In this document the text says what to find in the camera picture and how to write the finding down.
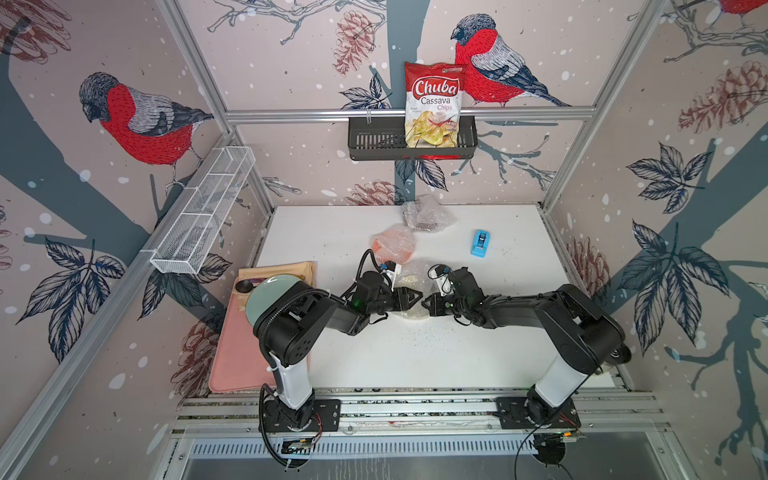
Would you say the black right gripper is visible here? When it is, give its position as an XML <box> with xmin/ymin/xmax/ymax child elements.
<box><xmin>418</xmin><ymin>293</ymin><xmax>468</xmax><ymax>319</ymax></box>

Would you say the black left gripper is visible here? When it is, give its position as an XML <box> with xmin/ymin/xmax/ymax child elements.
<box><xmin>366</xmin><ymin>288</ymin><xmax>424</xmax><ymax>318</ymax></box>

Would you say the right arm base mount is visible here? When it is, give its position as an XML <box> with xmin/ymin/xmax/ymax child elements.
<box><xmin>493</xmin><ymin>396</ymin><xmax>581</xmax><ymax>430</ymax></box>

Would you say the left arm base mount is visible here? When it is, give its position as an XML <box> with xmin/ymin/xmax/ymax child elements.
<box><xmin>260</xmin><ymin>398</ymin><xmax>341</xmax><ymax>434</ymax></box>

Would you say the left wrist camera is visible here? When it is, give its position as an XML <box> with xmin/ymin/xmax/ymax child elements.
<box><xmin>380</xmin><ymin>261</ymin><xmax>402</xmax><ymax>288</ymax></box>

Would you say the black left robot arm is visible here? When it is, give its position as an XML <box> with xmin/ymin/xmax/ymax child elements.
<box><xmin>245</xmin><ymin>249</ymin><xmax>423</xmax><ymax>430</ymax></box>

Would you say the orange plastic plate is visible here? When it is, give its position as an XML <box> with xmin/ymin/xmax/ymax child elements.
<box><xmin>371</xmin><ymin>227</ymin><xmax>415</xmax><ymax>268</ymax></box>

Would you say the pink plastic tray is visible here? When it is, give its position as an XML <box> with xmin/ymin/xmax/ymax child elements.
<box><xmin>209</xmin><ymin>289</ymin><xmax>275</xmax><ymax>394</ymax></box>

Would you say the cream plate with dark spot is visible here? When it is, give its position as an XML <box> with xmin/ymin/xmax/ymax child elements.
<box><xmin>399</xmin><ymin>275</ymin><xmax>434</xmax><ymax>320</ymax></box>

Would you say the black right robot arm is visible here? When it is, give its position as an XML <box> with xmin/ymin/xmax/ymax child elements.
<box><xmin>422</xmin><ymin>264</ymin><xmax>632</xmax><ymax>426</ymax></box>

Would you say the Chuba cassava chips bag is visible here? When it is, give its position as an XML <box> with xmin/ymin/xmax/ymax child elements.
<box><xmin>404</xmin><ymin>63</ymin><xmax>465</xmax><ymax>149</ymax></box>

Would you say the white wire mesh shelf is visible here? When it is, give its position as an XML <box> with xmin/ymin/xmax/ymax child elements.
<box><xmin>150</xmin><ymin>146</ymin><xmax>255</xmax><ymax>275</ymax></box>

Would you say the mint green floral plate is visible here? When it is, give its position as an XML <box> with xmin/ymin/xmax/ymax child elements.
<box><xmin>245</xmin><ymin>274</ymin><xmax>302</xmax><ymax>327</ymax></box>

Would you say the blue tape dispenser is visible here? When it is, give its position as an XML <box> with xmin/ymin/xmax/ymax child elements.
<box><xmin>471</xmin><ymin>230</ymin><xmax>490</xmax><ymax>258</ymax></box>

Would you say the black wire wall basket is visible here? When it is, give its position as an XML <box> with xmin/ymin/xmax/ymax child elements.
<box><xmin>347</xmin><ymin>116</ymin><xmax>478</xmax><ymax>161</ymax></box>

